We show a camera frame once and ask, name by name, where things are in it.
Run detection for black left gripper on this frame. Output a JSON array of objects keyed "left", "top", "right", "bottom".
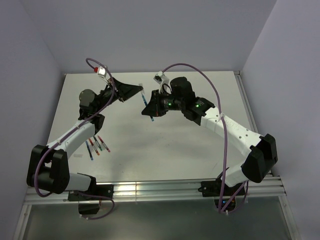
[{"left": 95, "top": 77, "right": 143, "bottom": 113}]

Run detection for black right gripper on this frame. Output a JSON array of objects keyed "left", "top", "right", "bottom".
[{"left": 141, "top": 89, "right": 185, "bottom": 117}]

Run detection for light blue pen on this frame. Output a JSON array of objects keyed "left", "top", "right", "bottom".
[{"left": 141, "top": 94, "right": 155, "bottom": 123}]

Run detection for light blue pen cap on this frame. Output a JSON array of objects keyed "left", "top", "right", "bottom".
[{"left": 138, "top": 83, "right": 145, "bottom": 95}]

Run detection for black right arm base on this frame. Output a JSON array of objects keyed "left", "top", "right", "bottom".
[{"left": 197, "top": 179, "right": 248, "bottom": 213}]

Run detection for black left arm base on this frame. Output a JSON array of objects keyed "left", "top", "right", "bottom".
[{"left": 67, "top": 183, "right": 115, "bottom": 216}]

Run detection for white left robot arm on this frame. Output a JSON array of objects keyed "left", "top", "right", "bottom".
[{"left": 26, "top": 79, "right": 143, "bottom": 200}]

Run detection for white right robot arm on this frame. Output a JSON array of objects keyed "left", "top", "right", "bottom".
[{"left": 141, "top": 73, "right": 278, "bottom": 195}]

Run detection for red capped pen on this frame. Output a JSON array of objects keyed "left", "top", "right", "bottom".
[{"left": 89, "top": 138, "right": 100, "bottom": 156}]

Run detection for green capped pen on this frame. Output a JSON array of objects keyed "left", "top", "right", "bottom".
[{"left": 93, "top": 136, "right": 103, "bottom": 151}]

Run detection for magenta capped pen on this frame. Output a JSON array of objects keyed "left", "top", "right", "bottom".
[{"left": 97, "top": 135, "right": 111, "bottom": 153}]

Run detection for dark blue capped pen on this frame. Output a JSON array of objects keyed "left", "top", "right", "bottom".
[{"left": 85, "top": 140, "right": 94, "bottom": 161}]

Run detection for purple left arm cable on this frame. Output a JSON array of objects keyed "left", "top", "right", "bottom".
[{"left": 34, "top": 58, "right": 116, "bottom": 220}]

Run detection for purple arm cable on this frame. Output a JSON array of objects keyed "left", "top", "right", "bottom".
[
  {"left": 34, "top": 58, "right": 116, "bottom": 220},
  {"left": 161, "top": 62, "right": 250, "bottom": 215}
]

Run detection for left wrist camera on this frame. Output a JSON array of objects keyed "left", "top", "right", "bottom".
[{"left": 93, "top": 66, "right": 109, "bottom": 84}]

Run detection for aluminium side rail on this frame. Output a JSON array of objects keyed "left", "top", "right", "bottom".
[{"left": 233, "top": 71, "right": 258, "bottom": 133}]

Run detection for aluminium front rail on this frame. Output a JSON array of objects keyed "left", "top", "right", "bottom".
[{"left": 23, "top": 175, "right": 287, "bottom": 205}]

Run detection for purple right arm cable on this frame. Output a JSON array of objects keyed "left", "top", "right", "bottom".
[{"left": 161, "top": 62, "right": 250, "bottom": 215}]

